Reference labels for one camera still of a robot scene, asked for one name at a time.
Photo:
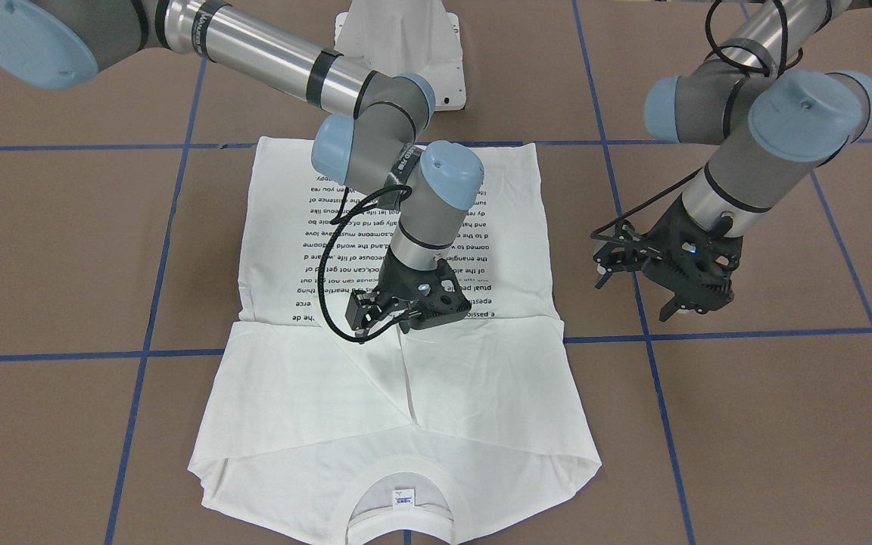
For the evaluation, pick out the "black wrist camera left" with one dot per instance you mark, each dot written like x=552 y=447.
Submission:
x=619 y=250

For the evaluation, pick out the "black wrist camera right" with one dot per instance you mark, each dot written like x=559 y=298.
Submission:
x=367 y=309

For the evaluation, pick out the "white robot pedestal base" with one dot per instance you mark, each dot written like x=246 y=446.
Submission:
x=395 y=37

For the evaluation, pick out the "white long-sleeve printed shirt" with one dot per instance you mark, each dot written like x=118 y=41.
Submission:
x=457 y=431

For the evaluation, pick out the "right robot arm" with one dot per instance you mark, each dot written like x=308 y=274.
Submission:
x=367 y=143

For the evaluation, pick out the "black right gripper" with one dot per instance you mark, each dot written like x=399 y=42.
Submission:
x=394 y=288

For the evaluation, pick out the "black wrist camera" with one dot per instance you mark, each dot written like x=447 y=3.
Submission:
x=367 y=309
x=619 y=250

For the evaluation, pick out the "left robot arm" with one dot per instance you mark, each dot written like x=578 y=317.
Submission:
x=772 y=124

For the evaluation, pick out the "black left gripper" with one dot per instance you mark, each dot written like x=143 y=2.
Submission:
x=656 y=248

